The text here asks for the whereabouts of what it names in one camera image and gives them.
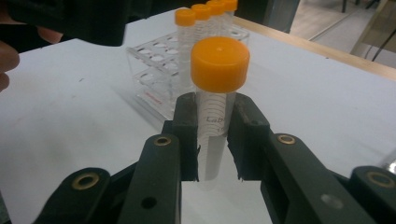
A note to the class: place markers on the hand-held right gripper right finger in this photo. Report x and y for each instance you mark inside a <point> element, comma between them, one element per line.
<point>247,140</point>

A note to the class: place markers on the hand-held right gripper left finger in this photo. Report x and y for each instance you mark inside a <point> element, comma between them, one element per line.
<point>188,140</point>

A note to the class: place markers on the clear acrylic tube rack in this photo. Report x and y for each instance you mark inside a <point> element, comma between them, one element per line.
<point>155,77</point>

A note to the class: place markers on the dark cabinet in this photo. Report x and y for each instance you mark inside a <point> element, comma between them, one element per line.
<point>267,14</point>

